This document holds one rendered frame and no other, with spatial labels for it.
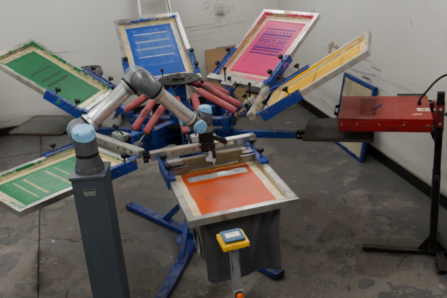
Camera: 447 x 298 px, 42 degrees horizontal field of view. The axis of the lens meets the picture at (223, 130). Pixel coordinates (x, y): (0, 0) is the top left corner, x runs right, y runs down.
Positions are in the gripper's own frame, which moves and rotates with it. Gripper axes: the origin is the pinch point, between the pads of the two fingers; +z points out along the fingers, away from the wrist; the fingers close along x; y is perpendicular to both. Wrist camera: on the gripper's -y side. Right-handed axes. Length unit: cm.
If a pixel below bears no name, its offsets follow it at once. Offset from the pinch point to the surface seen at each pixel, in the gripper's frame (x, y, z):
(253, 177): 20.5, -17.4, 5.3
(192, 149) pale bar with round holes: -23.9, 7.2, 0.2
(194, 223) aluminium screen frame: 60, 26, 3
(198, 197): 31.3, 17.5, 5.2
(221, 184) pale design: 20.9, 1.7, 5.3
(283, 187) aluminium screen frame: 45, -26, 2
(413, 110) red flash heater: 1, -133, -9
